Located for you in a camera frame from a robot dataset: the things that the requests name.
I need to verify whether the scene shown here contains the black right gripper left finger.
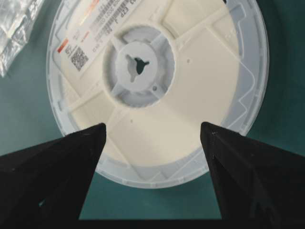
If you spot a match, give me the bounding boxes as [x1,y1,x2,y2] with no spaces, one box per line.
[0,123,106,229]

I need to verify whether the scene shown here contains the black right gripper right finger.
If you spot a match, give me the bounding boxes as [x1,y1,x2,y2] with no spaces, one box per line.
[200,122,305,229]

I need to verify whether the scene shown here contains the clear plastic zip bag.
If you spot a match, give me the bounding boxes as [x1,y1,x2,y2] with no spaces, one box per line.
[0,0,44,78]

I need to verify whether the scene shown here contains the white component reel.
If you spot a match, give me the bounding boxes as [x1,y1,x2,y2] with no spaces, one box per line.
[46,0,269,189]

